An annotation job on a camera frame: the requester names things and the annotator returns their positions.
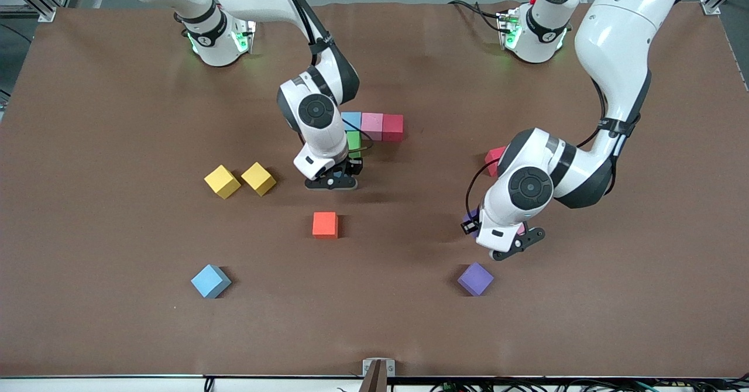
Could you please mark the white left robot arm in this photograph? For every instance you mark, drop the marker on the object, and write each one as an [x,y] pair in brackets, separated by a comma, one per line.
[614,47]

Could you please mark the metal pole bracket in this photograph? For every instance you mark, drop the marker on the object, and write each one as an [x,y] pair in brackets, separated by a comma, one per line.
[366,366]

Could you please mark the green foam cube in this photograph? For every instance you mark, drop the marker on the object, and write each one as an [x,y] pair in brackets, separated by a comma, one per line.
[354,143]

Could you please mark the red foam cube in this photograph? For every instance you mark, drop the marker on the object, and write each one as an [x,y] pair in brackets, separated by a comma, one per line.
[494,159]
[393,127]

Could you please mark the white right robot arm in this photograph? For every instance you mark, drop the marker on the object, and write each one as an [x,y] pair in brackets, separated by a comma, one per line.
[327,140]

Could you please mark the blue foam cube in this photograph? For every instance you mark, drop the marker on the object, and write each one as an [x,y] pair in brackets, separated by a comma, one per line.
[210,281]
[354,118]

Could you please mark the yellow foam cube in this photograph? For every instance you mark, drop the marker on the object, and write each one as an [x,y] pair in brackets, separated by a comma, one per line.
[258,178]
[222,181]

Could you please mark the purple foam cube with dent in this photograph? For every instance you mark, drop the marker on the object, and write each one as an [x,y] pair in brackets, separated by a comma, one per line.
[475,279]

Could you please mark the brown table mat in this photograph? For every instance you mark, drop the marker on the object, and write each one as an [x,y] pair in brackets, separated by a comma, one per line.
[374,298]

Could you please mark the orange foam cube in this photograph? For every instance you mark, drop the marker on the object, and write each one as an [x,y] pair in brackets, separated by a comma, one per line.
[325,225]

